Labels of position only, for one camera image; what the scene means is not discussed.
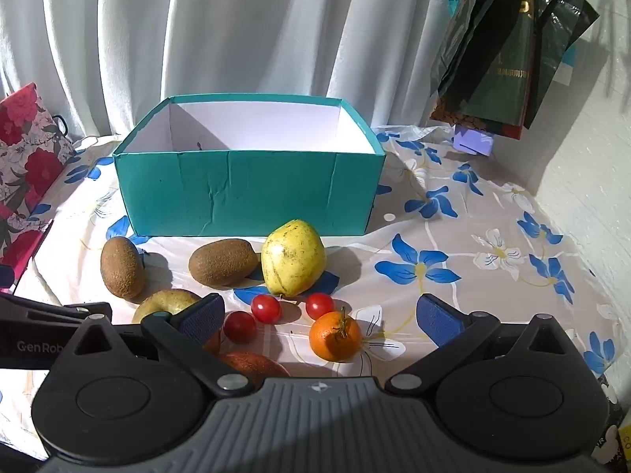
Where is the orange mandarin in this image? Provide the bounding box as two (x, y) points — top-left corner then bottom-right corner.
(309, 307), (363, 361)

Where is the dark green paper bag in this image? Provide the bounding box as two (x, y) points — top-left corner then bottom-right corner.
(466, 0), (539, 135)

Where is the red apple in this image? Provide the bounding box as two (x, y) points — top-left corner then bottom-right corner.
(203, 330), (291, 389)

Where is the blue floral tablecloth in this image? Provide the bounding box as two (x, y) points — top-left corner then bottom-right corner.
(10, 125), (631, 464)

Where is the yellow-green lemon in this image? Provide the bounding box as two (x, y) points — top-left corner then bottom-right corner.
(261, 219), (327, 298)

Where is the teal cardboard box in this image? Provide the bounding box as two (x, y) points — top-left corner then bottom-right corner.
(112, 93), (386, 238)

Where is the yellow-green apple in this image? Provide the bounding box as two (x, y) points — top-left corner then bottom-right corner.
(131, 289), (204, 325)

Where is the white curtain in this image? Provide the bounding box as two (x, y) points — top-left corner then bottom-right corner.
(0, 0), (461, 145)

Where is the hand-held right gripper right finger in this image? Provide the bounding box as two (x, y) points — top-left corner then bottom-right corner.
(385, 293), (585, 397)

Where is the dark green plastic bag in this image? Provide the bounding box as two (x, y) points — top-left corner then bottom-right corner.
(429, 0), (599, 129)

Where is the red floral gift bag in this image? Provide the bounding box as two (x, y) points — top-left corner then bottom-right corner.
(0, 83), (77, 237)
(0, 217), (55, 291)

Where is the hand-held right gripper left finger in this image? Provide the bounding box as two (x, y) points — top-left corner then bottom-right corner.
(59, 293), (252, 397)

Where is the red cherry tomato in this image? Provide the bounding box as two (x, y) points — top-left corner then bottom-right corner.
(305, 292), (336, 321)
(251, 294), (282, 324)
(224, 311), (257, 344)

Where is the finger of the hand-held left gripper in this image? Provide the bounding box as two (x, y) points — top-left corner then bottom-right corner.
(0, 294), (113, 327)

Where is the brown kiwi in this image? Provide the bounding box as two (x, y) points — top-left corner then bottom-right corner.
(101, 236), (146, 299)
(189, 239), (260, 287)

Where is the brown patterned bag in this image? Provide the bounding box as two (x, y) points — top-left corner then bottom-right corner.
(430, 99), (521, 140)

